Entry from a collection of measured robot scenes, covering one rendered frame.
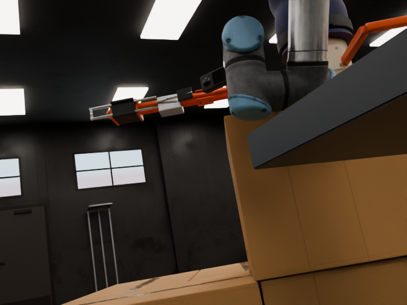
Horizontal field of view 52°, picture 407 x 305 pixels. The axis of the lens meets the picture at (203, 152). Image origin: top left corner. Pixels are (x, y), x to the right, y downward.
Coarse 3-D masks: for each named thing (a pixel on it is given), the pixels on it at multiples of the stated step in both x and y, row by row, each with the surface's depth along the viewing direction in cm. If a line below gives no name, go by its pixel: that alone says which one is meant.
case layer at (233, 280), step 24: (240, 264) 175; (360, 264) 95; (384, 264) 94; (120, 288) 159; (144, 288) 137; (168, 288) 120; (192, 288) 107; (216, 288) 96; (240, 288) 95; (264, 288) 95; (288, 288) 95; (312, 288) 94; (336, 288) 94; (360, 288) 94; (384, 288) 93
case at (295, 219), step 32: (256, 128) 102; (352, 160) 99; (384, 160) 98; (256, 192) 99; (288, 192) 98; (320, 192) 98; (352, 192) 97; (384, 192) 97; (256, 224) 97; (288, 224) 97; (320, 224) 96; (352, 224) 96; (384, 224) 95; (256, 256) 96; (288, 256) 95; (320, 256) 95; (352, 256) 94; (384, 256) 94
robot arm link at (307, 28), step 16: (304, 0) 87; (320, 0) 86; (288, 16) 92; (304, 16) 87; (320, 16) 87; (288, 32) 92; (304, 32) 88; (320, 32) 88; (288, 48) 92; (304, 48) 88; (320, 48) 89; (288, 64) 92; (304, 64) 89; (320, 64) 89; (288, 80) 89; (304, 80) 89; (320, 80) 90; (288, 96) 89; (304, 96) 90
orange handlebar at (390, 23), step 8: (400, 16) 98; (368, 24) 98; (376, 24) 98; (384, 24) 98; (392, 24) 98; (400, 24) 98; (360, 32) 100; (368, 32) 99; (352, 40) 105; (360, 40) 102; (352, 48) 107; (344, 56) 113; (352, 56) 112; (224, 88) 123; (200, 96) 123; (208, 96) 123; (216, 96) 126; (224, 96) 126; (144, 104) 123; (152, 104) 123; (184, 104) 127; (192, 104) 127; (200, 104) 127; (208, 104) 128; (144, 112) 127; (152, 112) 127
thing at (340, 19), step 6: (330, 18) 116; (336, 18) 117; (342, 18) 118; (348, 18) 120; (330, 24) 115; (336, 24) 116; (342, 24) 117; (348, 24) 119; (282, 36) 123; (282, 42) 123; (282, 48) 124
